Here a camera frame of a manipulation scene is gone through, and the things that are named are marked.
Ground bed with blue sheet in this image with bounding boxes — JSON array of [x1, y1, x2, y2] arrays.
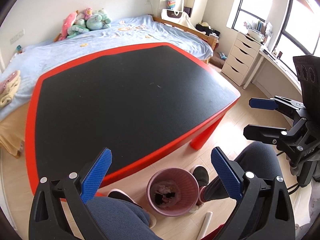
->
[[1, 15, 213, 156]]

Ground white drawer cabinet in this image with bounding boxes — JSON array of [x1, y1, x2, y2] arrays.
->
[[222, 32, 262, 86]]

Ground colourful hanging bag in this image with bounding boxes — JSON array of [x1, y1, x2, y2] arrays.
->
[[167, 0, 176, 10]]

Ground white wall socket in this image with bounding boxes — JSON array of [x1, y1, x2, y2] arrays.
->
[[10, 29, 25, 44]]

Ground pink plush toy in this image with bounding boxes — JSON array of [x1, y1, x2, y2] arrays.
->
[[57, 11, 78, 41]]

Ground white desk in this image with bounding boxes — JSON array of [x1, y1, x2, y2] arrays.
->
[[242, 49, 302, 102]]

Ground pink ribbed trash bin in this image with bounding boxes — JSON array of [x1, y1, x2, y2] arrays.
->
[[146, 167, 200, 217]]

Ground person leg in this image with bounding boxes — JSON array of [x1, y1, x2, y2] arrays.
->
[[86, 189, 160, 240], [190, 141, 283, 213]]

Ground folded pink beige towels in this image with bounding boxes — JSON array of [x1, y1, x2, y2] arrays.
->
[[0, 70, 21, 108]]

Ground person right leg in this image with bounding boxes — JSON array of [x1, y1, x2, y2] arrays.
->
[[190, 141, 283, 213]]

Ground black window frame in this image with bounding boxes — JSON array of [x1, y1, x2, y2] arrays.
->
[[231, 0, 319, 75]]

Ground red table with black top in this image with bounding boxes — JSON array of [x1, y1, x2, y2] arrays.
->
[[25, 43, 240, 190]]

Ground green plush toy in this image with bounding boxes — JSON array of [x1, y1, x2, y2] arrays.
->
[[67, 8, 111, 38]]

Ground person left leg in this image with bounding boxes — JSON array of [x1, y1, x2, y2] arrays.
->
[[86, 189, 160, 240]]

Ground white tote bag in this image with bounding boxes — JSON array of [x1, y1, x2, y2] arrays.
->
[[161, 0, 190, 26]]

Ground white stool leg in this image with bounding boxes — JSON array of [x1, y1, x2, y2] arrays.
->
[[196, 211, 213, 240]]

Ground red stool seat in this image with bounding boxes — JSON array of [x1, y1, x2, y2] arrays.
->
[[201, 224, 224, 240]]

